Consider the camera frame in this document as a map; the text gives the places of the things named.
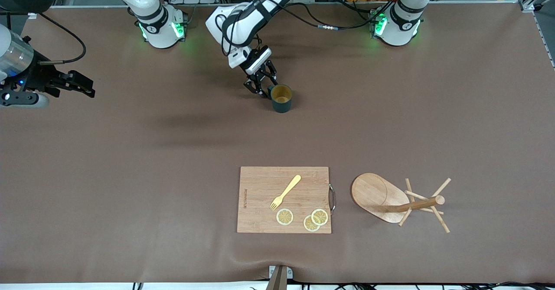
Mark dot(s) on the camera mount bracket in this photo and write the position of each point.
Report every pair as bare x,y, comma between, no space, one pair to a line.
279,279

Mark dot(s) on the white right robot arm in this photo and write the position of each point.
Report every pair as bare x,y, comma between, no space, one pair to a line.
160,30

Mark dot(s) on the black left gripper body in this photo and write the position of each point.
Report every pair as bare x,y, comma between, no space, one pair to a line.
262,73

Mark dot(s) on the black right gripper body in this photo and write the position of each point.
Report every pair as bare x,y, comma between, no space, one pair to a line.
36,73

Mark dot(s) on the dark green ribbed cup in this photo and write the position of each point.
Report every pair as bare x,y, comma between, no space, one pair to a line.
282,103

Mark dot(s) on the bamboo cutting board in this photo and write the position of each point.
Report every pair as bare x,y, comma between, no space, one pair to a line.
260,203

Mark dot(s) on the yellow plastic fork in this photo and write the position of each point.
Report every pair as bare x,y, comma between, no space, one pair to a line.
288,190

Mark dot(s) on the wooden cup rack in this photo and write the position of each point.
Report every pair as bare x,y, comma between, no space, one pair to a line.
370,192

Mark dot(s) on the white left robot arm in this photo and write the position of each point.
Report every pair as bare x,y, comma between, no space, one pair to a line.
243,21

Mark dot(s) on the white table corner bracket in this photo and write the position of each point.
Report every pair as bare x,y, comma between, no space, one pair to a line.
32,15

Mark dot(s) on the lemon slice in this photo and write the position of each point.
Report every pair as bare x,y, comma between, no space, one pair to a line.
320,216
308,226
285,216

